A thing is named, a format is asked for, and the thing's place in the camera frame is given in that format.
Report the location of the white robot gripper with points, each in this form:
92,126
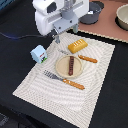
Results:
57,16

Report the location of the yellow bread loaf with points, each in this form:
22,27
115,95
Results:
77,46

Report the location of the red toy sausage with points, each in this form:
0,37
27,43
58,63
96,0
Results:
71,63

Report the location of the light blue milk carton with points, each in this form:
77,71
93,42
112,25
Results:
39,54

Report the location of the tan round plate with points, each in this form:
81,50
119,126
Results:
62,67

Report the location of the large grey pot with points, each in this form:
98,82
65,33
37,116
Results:
92,15

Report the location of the cream bowl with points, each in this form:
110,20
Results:
122,14

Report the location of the beige woven placemat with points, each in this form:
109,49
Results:
69,103

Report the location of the wooden handled knife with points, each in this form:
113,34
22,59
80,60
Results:
81,57

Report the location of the wooden handled fork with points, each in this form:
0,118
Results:
69,82

